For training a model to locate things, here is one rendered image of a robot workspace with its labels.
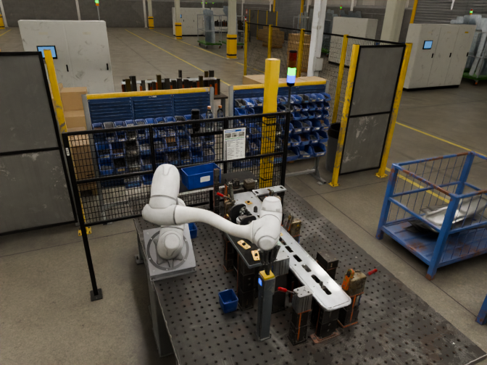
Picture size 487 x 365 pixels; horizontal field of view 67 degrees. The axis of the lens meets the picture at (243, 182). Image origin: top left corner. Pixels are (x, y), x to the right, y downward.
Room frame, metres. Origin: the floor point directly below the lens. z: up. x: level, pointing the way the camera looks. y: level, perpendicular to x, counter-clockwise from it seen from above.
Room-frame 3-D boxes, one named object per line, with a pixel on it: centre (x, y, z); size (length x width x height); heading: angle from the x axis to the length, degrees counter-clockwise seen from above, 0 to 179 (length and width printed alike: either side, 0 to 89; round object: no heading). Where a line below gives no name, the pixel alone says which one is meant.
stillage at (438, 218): (3.45, -2.27, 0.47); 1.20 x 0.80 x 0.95; 113
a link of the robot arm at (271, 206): (1.50, -0.14, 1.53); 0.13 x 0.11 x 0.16; 172
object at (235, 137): (3.06, 0.09, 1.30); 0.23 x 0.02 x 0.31; 115
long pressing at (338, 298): (2.08, -0.25, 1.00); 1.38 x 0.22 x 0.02; 25
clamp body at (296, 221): (2.22, -0.37, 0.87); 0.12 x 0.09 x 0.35; 115
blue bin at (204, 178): (2.81, 0.36, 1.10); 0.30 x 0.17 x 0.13; 120
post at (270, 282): (1.51, -0.14, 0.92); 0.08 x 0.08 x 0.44; 25
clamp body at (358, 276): (1.64, -0.65, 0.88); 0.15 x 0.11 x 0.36; 115
